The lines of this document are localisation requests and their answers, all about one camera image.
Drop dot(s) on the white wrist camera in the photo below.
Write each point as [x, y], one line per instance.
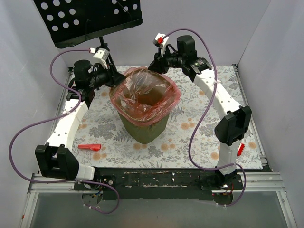
[102, 55]
[161, 41]

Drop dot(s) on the olive green mesh trash bin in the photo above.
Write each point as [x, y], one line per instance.
[142, 130]

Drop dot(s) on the red trash bag roll remainder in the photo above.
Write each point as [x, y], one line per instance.
[91, 147]

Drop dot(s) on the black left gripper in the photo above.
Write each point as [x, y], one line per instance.
[112, 75]

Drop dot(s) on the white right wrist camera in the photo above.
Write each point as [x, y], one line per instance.
[161, 41]

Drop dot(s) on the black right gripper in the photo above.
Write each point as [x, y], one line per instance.
[160, 63]

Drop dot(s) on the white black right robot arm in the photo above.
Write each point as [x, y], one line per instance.
[234, 118]

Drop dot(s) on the aluminium frame rail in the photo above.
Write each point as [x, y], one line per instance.
[262, 203]

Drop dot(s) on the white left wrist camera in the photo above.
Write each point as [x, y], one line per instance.
[102, 55]

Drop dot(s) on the red plastic trash bag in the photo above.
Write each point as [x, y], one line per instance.
[145, 95]

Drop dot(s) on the floral patterned table mat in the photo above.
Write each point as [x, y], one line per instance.
[187, 140]

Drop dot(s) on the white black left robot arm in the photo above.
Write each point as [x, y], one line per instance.
[55, 158]

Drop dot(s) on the red white toy block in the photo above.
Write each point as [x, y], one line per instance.
[240, 150]

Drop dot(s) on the black perforated music stand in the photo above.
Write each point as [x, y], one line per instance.
[73, 22]

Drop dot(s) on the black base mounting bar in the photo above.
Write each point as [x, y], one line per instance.
[157, 183]

